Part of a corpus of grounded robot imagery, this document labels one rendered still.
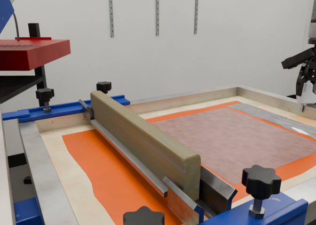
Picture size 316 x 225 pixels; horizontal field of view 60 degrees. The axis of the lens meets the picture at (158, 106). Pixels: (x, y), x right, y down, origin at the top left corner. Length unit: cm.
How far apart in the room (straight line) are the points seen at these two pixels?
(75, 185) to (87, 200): 5
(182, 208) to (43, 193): 21
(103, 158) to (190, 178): 26
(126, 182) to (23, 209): 18
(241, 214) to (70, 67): 230
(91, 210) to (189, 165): 17
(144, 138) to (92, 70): 218
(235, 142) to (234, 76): 296
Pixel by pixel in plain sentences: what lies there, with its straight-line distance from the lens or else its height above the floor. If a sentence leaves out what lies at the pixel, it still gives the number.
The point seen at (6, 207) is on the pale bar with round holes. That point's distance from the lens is 36.
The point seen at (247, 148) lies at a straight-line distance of 66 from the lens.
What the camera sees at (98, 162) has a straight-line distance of 59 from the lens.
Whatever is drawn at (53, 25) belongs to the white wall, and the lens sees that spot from 250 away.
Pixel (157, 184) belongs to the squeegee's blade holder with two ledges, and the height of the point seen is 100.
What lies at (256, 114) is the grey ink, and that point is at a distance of 88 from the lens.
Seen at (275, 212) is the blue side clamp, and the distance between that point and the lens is 39.
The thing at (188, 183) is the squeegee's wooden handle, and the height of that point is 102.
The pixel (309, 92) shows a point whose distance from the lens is 90.
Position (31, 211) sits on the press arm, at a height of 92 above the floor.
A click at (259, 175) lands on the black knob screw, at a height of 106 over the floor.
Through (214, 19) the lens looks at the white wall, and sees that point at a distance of 329.
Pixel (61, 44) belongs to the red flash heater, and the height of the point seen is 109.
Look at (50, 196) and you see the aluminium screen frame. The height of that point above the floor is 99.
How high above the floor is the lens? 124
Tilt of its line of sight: 18 degrees down
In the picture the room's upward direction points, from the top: straight up
